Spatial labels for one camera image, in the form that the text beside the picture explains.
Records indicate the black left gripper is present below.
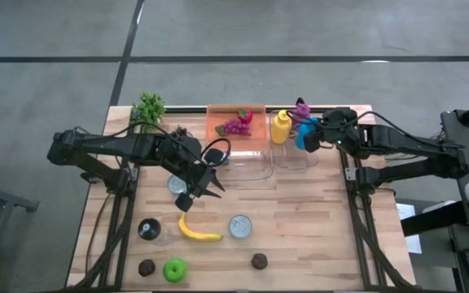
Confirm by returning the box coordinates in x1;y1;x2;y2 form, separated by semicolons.
175;149;226;212

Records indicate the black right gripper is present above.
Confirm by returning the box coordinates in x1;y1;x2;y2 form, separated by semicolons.
304;107;360;154

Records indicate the blue plastic water bottle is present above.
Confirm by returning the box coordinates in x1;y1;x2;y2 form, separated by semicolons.
294;116;321;151

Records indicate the magenta plastic water bottle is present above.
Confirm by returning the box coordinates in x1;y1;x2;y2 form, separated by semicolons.
291;103;312;131

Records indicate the blue labelled tuna can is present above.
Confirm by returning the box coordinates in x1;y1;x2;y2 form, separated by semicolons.
228;214;254;240
166;174;188;196

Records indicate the yellow plastic water bottle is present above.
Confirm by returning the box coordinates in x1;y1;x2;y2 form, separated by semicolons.
270;109;292;145

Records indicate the clear bottle black cap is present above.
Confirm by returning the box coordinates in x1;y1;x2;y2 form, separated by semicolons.
137;218;174;247

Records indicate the red toy strawberry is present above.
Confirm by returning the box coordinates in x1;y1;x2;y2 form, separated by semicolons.
237;108;254;125

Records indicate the dark brown avocado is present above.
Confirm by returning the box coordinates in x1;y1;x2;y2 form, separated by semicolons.
138;259;157;278
251;252;269;271

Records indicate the large clear plastic bin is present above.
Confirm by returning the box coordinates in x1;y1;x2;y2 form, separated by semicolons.
204;103;275;182

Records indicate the yellow banana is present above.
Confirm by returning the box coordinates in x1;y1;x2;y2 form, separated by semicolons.
178;211;225;243

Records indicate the small clear plastic bin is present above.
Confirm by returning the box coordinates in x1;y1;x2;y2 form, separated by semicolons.
268;108;320;171

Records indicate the orange plastic board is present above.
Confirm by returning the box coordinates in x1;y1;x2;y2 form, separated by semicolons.
206;103;268;152

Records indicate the purple toy grape bunch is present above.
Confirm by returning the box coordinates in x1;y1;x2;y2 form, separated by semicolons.
214;118;252;138

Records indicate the green apple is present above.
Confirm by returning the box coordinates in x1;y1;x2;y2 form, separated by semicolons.
162;256;190;284

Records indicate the green potted plant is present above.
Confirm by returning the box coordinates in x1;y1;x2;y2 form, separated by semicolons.
130;91;167;133

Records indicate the white paper sheet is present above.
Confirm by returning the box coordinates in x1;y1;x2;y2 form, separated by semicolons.
395;202;423;256

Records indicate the black side table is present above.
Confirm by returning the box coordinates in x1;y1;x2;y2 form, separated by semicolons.
440;108;469;293

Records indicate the black stand beam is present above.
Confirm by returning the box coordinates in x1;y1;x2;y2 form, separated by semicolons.
400;195;469;238

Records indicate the black aluminium table frame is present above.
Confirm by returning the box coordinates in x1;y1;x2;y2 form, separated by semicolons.
68;105;417;293

